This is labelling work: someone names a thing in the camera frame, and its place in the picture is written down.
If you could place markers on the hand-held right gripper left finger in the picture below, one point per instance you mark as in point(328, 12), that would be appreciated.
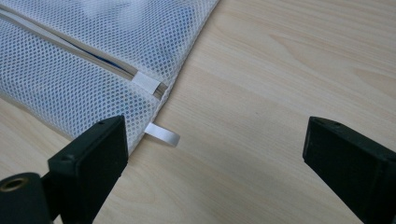
point(93, 161)

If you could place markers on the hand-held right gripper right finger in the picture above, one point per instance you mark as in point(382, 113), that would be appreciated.
point(351, 158)

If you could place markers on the white mesh laundry bag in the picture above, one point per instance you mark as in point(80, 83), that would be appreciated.
point(93, 59)

